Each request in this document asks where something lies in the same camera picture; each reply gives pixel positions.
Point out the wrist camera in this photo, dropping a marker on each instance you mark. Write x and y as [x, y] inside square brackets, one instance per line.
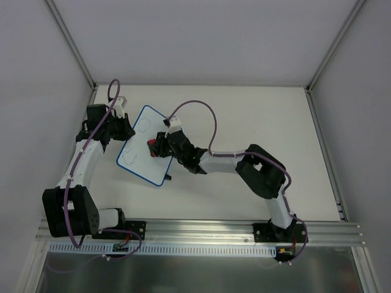
[118, 107]
[173, 125]

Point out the white slotted cable duct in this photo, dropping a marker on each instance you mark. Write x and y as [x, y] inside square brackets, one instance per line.
[258, 251]

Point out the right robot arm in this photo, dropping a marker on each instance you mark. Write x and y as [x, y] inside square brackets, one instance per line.
[265, 176]

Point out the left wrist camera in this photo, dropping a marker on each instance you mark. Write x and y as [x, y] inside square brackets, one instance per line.
[118, 107]

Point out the blue framed whiteboard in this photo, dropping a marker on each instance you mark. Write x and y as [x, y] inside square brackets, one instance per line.
[135, 155]

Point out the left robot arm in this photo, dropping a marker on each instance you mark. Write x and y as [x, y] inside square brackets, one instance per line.
[69, 204]

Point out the aluminium mounting rail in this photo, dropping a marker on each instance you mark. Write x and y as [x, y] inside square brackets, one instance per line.
[237, 232]

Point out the left aluminium corner post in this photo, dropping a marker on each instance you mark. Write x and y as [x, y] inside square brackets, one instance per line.
[66, 35]

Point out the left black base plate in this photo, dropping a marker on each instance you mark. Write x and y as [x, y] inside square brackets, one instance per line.
[136, 226]

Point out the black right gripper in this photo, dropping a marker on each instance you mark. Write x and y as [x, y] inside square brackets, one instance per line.
[163, 145]

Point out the right aluminium corner post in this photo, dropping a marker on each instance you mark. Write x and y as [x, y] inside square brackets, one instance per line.
[332, 49]

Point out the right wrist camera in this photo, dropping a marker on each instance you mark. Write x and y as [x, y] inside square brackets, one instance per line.
[173, 125]

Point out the aluminium corner post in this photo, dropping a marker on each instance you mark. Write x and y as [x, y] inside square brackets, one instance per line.
[332, 49]
[66, 35]

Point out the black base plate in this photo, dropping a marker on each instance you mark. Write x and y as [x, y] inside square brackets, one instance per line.
[262, 233]
[136, 226]

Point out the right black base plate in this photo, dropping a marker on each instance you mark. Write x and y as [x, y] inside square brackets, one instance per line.
[262, 233]

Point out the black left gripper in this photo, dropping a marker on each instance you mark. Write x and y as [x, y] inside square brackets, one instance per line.
[123, 130]

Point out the red whiteboard eraser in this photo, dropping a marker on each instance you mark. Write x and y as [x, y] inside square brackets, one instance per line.
[151, 145]

